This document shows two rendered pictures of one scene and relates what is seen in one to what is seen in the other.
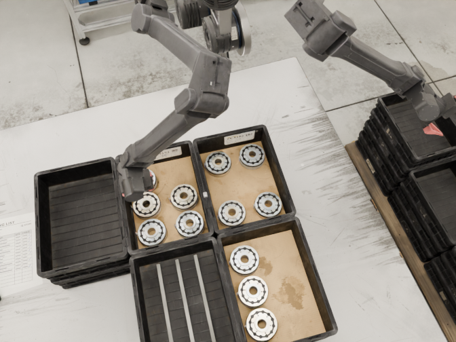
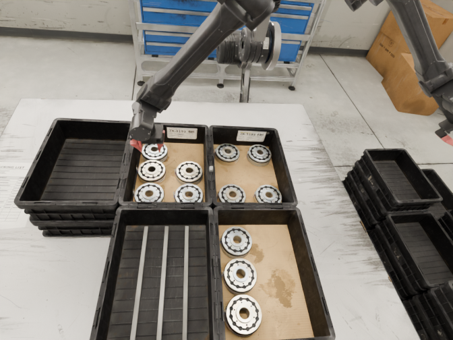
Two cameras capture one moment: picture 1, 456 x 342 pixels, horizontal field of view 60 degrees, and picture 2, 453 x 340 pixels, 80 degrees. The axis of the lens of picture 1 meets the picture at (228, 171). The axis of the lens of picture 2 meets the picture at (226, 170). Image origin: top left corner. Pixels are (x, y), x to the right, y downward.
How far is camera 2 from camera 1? 0.55 m
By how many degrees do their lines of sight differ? 13
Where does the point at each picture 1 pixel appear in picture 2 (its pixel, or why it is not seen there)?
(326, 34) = not seen: outside the picture
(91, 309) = (64, 263)
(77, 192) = (91, 148)
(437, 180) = (408, 230)
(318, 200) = (311, 211)
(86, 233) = (85, 183)
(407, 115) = (385, 171)
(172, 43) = not seen: outside the picture
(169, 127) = (197, 36)
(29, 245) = not seen: hidden behind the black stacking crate
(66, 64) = (122, 94)
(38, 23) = (112, 66)
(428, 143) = (403, 195)
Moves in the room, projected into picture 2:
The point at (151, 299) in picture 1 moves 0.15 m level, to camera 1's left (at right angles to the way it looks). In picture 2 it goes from (128, 260) to (81, 250)
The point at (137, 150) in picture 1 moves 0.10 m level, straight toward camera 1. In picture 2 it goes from (156, 78) to (160, 101)
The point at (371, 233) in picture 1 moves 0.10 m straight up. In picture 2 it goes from (360, 251) to (373, 241)
